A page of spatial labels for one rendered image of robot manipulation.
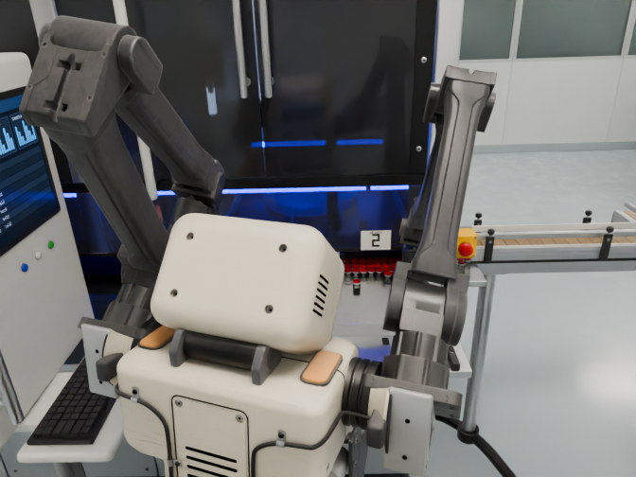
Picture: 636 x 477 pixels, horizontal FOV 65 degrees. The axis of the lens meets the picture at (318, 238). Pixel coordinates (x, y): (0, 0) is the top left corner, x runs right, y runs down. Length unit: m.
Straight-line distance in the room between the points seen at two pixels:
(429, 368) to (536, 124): 5.96
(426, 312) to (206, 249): 0.29
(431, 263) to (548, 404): 1.90
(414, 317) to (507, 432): 1.73
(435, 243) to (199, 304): 0.33
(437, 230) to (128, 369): 0.44
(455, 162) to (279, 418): 0.43
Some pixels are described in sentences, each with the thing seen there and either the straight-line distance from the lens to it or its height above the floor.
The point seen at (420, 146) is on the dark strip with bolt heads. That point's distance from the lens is 1.36.
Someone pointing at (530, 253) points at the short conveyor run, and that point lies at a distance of 1.69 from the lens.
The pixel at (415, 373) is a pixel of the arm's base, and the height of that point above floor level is 1.22.
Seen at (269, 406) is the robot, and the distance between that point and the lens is 0.58.
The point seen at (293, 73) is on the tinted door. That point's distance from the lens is 1.32.
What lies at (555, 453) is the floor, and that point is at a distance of 2.35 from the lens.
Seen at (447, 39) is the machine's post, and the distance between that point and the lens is 1.33.
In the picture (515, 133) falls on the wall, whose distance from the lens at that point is 6.45.
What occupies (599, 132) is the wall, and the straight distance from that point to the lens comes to 6.85.
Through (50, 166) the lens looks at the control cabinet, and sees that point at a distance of 1.43.
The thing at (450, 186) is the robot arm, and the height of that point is 1.39.
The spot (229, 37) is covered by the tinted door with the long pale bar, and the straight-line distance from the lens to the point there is 1.33.
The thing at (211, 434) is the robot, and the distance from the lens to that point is 0.64.
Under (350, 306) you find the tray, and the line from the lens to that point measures 1.38.
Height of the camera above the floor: 1.62
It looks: 25 degrees down
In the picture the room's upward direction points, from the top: 2 degrees counter-clockwise
